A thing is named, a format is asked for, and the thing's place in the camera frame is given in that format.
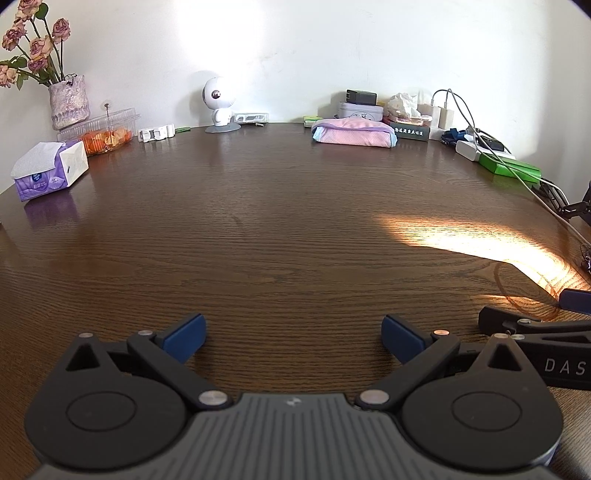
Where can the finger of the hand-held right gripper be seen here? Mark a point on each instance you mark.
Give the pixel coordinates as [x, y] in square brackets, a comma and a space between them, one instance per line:
[577, 302]
[503, 323]

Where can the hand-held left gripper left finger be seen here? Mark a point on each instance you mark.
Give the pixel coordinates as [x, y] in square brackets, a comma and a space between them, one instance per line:
[184, 337]

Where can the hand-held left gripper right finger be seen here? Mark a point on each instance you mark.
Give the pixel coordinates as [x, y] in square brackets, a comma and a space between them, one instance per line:
[404, 339]

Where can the pink purple cloth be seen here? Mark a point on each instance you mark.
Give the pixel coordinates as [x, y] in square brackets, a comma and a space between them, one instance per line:
[353, 134]

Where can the black grey metal stand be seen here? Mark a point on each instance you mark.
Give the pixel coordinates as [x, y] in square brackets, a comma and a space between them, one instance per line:
[572, 207]

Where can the bright green box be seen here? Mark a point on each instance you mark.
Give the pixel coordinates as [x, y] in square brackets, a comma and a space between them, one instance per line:
[510, 168]

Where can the white power bank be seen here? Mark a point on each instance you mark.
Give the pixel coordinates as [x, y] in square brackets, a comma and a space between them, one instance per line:
[468, 150]

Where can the black plug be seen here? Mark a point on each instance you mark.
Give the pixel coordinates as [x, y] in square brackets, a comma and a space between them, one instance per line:
[493, 144]

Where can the blue small object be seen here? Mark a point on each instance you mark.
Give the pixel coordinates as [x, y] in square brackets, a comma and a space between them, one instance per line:
[455, 135]

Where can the white clip block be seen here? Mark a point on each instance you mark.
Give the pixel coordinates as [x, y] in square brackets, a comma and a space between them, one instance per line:
[157, 134]

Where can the dark green box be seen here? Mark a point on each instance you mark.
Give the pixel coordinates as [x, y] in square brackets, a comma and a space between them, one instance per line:
[408, 133]

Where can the green small strip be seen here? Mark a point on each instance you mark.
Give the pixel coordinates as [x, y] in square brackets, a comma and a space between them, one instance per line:
[183, 129]

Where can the purple tissue pack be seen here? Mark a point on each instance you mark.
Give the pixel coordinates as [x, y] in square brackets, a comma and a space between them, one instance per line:
[46, 180]

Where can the white charger adapter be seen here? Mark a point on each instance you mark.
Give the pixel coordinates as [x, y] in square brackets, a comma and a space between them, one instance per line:
[446, 118]
[428, 114]

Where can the clear plastic food container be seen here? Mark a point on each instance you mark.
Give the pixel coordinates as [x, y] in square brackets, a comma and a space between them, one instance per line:
[104, 138]

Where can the pink snack packet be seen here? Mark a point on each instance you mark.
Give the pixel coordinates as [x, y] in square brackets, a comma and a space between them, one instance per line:
[415, 120]

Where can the white tin box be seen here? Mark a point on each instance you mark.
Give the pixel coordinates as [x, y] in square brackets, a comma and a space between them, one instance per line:
[360, 110]

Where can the crumpled white tissue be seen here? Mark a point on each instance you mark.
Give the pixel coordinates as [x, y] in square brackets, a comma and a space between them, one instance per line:
[401, 104]

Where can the green white box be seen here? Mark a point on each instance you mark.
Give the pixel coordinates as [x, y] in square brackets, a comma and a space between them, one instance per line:
[310, 121]

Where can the white robot figurine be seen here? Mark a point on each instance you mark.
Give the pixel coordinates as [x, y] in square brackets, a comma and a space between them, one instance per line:
[217, 94]

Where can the black charger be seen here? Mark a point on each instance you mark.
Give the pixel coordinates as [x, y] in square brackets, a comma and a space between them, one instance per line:
[361, 97]

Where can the rough grey vase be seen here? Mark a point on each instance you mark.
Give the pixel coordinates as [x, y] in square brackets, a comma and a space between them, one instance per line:
[69, 104]

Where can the dried roses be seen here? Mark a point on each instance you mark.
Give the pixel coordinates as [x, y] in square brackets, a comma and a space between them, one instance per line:
[39, 46]

